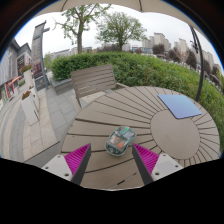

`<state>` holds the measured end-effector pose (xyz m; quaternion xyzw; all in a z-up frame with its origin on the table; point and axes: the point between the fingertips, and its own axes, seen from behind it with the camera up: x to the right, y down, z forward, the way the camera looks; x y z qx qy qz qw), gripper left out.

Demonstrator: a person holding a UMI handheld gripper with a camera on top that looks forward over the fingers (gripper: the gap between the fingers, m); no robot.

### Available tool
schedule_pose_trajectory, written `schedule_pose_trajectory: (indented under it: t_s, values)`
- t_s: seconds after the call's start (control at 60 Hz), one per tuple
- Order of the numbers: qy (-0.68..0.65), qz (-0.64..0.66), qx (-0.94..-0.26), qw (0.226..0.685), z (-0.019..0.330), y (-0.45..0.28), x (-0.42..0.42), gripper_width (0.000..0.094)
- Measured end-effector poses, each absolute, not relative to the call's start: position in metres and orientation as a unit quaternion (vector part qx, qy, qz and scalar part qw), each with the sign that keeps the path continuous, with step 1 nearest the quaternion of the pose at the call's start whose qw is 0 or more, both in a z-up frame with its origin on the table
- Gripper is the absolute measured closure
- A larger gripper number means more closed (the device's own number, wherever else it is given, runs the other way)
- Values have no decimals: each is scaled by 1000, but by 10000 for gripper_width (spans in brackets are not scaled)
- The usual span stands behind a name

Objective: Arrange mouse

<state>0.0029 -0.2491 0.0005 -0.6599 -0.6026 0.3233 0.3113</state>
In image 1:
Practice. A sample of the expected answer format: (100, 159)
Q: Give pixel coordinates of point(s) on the tall white planter with greenery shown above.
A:
(28, 76)

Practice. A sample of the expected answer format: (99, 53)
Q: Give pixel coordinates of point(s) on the distant beige apartment buildings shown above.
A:
(159, 39)

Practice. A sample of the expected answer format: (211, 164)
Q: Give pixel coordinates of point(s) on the tall grey sign pillar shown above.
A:
(37, 46)

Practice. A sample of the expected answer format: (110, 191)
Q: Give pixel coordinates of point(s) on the thin-leaved bare-trunk tree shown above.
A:
(79, 33)

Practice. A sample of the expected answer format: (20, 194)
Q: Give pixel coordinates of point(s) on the transparent teal computer mouse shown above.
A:
(120, 140)

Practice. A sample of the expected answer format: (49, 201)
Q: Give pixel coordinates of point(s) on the curved black parasol pole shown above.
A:
(200, 66)

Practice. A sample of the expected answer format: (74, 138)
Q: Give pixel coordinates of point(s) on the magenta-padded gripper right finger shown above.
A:
(146, 158)

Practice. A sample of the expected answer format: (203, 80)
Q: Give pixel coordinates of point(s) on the slatted grey-brown patio chair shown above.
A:
(93, 81)

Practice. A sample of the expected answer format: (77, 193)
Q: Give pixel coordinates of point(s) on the grey building with red storefront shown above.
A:
(13, 63)

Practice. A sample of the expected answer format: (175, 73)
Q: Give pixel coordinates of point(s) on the blue rectangular mouse pad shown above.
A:
(180, 106)

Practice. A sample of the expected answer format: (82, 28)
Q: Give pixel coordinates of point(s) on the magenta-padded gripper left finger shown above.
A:
(76, 158)

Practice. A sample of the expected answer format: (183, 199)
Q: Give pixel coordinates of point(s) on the beige parasol canopy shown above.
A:
(100, 2)

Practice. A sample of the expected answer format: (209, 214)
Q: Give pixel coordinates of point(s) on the round leafy green tree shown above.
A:
(120, 28)

